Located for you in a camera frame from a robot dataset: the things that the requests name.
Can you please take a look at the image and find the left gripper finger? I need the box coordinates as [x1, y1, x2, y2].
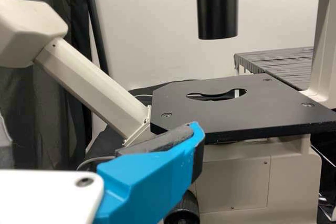
[94, 121, 205, 224]

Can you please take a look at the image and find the cream microscope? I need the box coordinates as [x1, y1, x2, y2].
[0, 0, 336, 224]

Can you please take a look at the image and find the black platform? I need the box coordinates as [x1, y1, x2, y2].
[233, 47, 316, 91]

